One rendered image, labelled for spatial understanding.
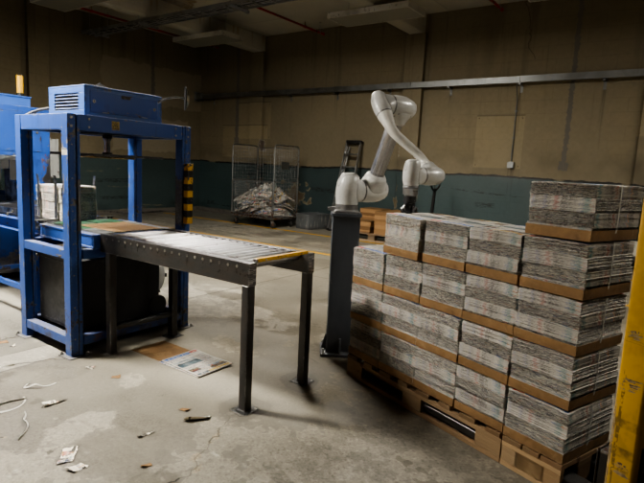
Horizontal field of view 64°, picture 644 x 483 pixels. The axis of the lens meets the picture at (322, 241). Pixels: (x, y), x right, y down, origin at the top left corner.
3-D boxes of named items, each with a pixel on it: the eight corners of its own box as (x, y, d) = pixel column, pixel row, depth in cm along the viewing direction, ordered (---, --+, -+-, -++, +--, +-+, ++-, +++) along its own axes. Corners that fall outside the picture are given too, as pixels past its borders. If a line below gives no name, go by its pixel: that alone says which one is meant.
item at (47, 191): (98, 218, 414) (97, 186, 410) (60, 220, 390) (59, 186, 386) (72, 214, 436) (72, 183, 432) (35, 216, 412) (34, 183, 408)
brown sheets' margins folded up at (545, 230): (549, 414, 257) (572, 220, 243) (609, 441, 233) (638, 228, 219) (500, 433, 235) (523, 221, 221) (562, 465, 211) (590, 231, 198)
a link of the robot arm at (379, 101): (382, 105, 315) (400, 107, 322) (373, 84, 323) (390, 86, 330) (372, 121, 325) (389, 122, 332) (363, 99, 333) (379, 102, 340)
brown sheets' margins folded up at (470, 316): (392, 343, 351) (397, 269, 344) (550, 414, 257) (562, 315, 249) (347, 352, 329) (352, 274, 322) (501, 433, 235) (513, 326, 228)
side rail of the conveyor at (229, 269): (256, 286, 267) (257, 263, 265) (248, 287, 263) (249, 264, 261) (107, 250, 344) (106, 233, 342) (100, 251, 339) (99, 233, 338)
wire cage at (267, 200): (296, 226, 1118) (300, 146, 1094) (271, 229, 1052) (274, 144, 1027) (255, 220, 1188) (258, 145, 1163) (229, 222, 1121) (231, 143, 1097)
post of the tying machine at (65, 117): (84, 355, 340) (80, 114, 318) (71, 358, 333) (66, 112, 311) (77, 352, 345) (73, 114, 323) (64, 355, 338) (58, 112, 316)
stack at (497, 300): (390, 363, 353) (399, 242, 342) (547, 442, 259) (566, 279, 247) (345, 373, 332) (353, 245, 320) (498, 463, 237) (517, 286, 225)
